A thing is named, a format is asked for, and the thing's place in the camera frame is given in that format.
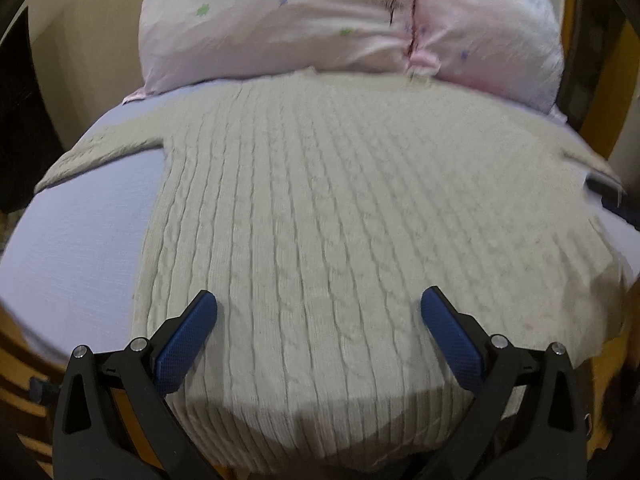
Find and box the wooden headboard frame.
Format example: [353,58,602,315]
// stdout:
[556,0,639,158]

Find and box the pink floral pillow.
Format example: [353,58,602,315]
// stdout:
[136,0,564,114]

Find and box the lavender bed sheet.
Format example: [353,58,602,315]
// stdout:
[1,73,639,373]

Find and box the cream cable-knit sweater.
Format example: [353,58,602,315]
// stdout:
[40,72,625,472]

